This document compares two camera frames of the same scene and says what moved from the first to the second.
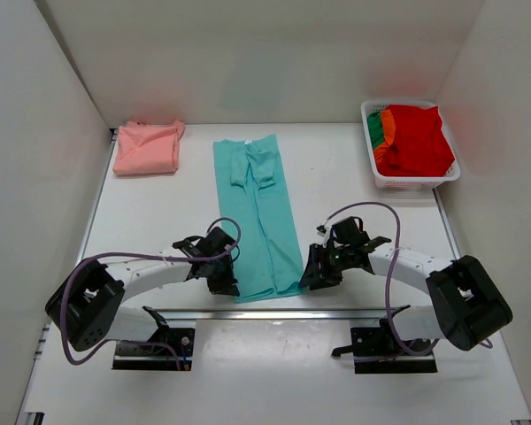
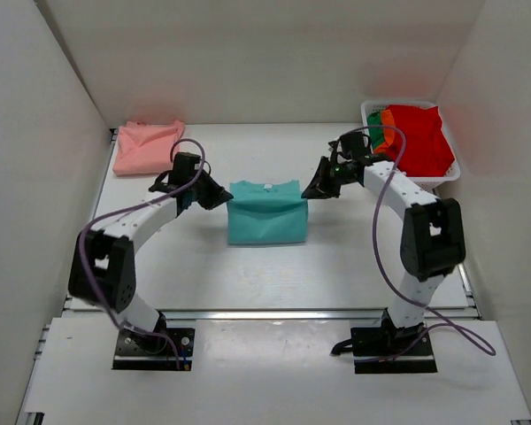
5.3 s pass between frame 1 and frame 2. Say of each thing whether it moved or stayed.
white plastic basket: stayed
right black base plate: stayed
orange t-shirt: stayed
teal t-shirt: moved
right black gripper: moved
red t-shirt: stayed
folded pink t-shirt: stayed
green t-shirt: stayed
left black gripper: moved
